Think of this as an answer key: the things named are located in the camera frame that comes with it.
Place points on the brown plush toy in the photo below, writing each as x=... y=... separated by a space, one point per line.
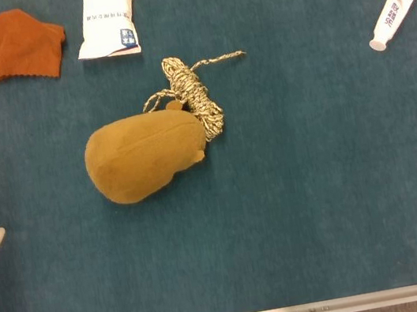
x=144 y=154

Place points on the orange-brown cloth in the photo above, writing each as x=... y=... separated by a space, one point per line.
x=15 y=44

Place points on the white snack bag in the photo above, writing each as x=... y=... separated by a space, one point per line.
x=110 y=20

